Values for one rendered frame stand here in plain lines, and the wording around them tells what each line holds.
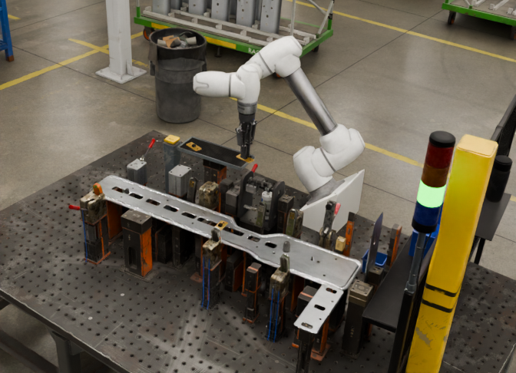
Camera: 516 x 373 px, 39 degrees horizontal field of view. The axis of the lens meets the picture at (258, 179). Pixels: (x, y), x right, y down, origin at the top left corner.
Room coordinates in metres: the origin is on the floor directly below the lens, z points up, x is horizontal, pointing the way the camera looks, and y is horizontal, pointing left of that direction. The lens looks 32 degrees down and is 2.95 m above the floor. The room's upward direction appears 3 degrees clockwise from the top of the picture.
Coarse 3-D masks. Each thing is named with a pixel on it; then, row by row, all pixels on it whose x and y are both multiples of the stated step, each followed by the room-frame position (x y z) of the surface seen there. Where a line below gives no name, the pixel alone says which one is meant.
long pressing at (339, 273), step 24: (144, 192) 2.94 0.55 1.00; (168, 216) 2.75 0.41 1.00; (216, 216) 2.77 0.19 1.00; (240, 240) 2.60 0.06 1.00; (264, 240) 2.61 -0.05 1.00; (288, 240) 2.62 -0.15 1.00; (312, 264) 2.46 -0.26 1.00; (336, 264) 2.47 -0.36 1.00; (360, 264) 2.48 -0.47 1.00; (336, 288) 2.31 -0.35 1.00
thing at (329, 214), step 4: (328, 200) 2.64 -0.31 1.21; (332, 200) 2.64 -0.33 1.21; (328, 204) 2.60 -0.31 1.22; (332, 204) 2.63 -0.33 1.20; (328, 208) 2.60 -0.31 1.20; (332, 208) 2.62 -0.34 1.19; (328, 212) 2.63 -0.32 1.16; (332, 212) 2.61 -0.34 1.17; (328, 216) 2.62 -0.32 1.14; (332, 216) 2.61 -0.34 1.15; (324, 220) 2.62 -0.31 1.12; (328, 220) 2.62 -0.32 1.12; (332, 220) 2.62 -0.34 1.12; (324, 224) 2.61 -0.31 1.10; (328, 224) 2.62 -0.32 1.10; (324, 228) 2.62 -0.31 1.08; (328, 232) 2.60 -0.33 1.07; (328, 236) 2.60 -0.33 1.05
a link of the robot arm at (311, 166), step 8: (304, 152) 3.31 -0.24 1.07; (312, 152) 3.31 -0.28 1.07; (320, 152) 3.31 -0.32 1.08; (296, 160) 3.29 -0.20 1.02; (304, 160) 3.27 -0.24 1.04; (312, 160) 3.27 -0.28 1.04; (320, 160) 3.27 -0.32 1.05; (296, 168) 3.28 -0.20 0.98; (304, 168) 3.26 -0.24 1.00; (312, 168) 3.25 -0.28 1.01; (320, 168) 3.25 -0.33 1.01; (328, 168) 3.25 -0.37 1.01; (304, 176) 3.25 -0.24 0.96; (312, 176) 3.23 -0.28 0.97; (320, 176) 3.24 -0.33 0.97; (328, 176) 3.25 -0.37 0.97; (304, 184) 3.25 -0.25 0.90; (312, 184) 3.22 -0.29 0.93; (320, 184) 3.22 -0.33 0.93
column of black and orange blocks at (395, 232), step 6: (396, 228) 2.48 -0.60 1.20; (390, 234) 2.49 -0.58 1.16; (396, 234) 2.47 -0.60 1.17; (390, 240) 2.48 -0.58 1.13; (396, 240) 2.47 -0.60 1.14; (390, 246) 2.48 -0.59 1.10; (396, 246) 2.48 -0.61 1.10; (390, 252) 2.48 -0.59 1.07; (396, 252) 2.50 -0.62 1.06; (390, 258) 2.48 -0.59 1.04; (390, 264) 2.47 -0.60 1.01; (384, 276) 2.48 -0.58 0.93
